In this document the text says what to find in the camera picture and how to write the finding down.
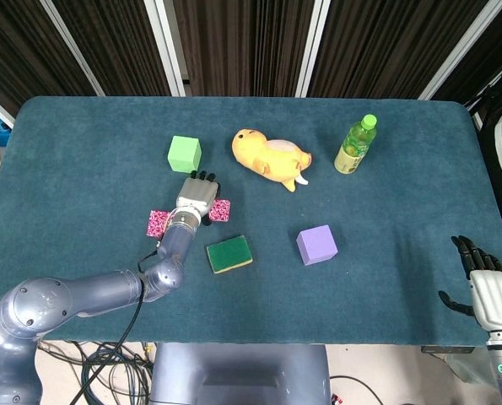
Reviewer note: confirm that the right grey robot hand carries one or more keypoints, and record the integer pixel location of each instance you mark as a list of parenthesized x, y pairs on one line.
[(495, 299)]

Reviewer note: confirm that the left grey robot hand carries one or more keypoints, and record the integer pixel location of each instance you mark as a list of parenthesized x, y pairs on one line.
[(198, 192)]

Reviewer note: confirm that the pink patterned sponge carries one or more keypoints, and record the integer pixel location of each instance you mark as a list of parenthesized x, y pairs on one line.
[(221, 211), (158, 223)]

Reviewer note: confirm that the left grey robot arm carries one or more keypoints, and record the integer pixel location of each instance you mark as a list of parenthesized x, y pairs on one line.
[(44, 304)]

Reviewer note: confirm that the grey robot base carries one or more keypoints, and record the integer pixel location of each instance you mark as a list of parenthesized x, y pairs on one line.
[(233, 363)]

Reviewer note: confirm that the green foam cube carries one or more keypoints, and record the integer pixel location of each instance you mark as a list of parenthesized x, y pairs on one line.
[(183, 154)]

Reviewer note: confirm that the green and yellow sponge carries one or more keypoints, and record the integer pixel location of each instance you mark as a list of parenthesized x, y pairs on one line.
[(228, 253)]

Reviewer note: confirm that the black flat box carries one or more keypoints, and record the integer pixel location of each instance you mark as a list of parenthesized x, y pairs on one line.
[(446, 349)]

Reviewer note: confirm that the yellow plush toy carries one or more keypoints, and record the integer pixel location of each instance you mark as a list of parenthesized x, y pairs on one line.
[(259, 152)]

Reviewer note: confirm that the purple foam cube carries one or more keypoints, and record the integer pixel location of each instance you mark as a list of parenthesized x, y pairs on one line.
[(316, 244)]

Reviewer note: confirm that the teal velvet table cloth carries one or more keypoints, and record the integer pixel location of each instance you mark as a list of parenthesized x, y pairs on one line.
[(276, 304)]

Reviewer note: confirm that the dark pleated curtain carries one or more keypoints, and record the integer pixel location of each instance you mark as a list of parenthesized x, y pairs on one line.
[(250, 42)]

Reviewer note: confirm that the green tea bottle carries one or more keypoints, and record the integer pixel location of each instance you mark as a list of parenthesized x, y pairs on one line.
[(354, 147)]

